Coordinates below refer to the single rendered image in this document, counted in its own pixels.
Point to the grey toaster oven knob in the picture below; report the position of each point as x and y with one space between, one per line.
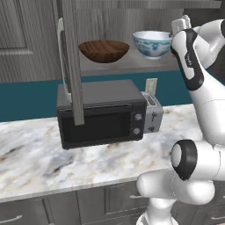
136 131
138 117

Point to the grey base cabinet drawer front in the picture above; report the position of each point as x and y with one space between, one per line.
214 215
38 211

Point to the grey open wall cabinet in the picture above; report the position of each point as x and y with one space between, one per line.
137 66

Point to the grey base cabinet door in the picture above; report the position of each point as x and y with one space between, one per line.
117 202

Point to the silver toaster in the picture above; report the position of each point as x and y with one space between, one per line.
152 112

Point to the white wall outlet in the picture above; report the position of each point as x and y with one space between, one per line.
151 86

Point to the grey wood cabinet door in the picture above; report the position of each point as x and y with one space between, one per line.
26 41
72 58

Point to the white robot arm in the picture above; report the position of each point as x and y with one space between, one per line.
211 117

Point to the brown wooden bowl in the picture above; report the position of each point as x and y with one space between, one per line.
104 52

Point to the white bowl with blue pattern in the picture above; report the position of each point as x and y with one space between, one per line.
152 46

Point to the black toaster oven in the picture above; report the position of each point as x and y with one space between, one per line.
102 96

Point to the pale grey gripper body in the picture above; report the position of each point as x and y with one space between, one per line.
181 24

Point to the black toaster oven door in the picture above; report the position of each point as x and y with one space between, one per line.
102 129

